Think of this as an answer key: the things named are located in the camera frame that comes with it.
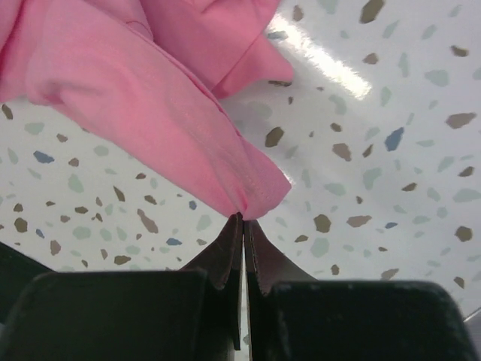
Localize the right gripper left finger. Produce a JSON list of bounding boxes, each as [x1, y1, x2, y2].
[[1, 214, 244, 360]]

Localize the pink t-shirt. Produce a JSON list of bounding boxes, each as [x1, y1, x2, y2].
[[1, 1, 293, 220]]

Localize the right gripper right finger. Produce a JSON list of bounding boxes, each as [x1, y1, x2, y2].
[[244, 221, 480, 360]]

